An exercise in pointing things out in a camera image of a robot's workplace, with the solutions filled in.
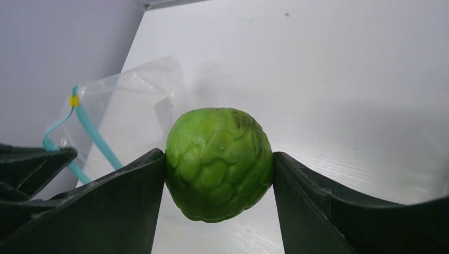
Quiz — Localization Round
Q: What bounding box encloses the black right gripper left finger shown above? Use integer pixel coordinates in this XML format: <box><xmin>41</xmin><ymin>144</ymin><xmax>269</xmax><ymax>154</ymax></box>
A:
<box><xmin>1</xmin><ymin>148</ymin><xmax>165</xmax><ymax>253</ymax></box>

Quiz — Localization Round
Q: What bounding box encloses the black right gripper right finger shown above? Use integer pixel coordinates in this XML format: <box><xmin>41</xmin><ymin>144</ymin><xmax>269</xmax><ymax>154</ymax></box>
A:
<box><xmin>273</xmin><ymin>152</ymin><xmax>448</xmax><ymax>253</ymax></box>

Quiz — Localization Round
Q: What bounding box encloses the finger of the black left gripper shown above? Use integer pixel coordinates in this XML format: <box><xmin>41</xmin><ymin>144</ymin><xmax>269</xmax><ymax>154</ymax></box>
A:
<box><xmin>1</xmin><ymin>143</ymin><xmax>77</xmax><ymax>211</ymax></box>

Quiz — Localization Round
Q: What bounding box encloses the clear zip top bag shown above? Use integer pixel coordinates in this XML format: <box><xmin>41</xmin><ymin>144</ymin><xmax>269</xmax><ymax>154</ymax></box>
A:
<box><xmin>43</xmin><ymin>56</ymin><xmax>188</xmax><ymax>186</ymax></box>

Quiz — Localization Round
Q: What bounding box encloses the green custard apple toy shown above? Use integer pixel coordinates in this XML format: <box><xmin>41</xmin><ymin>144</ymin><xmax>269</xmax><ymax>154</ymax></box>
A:
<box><xmin>165</xmin><ymin>107</ymin><xmax>274</xmax><ymax>223</ymax></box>

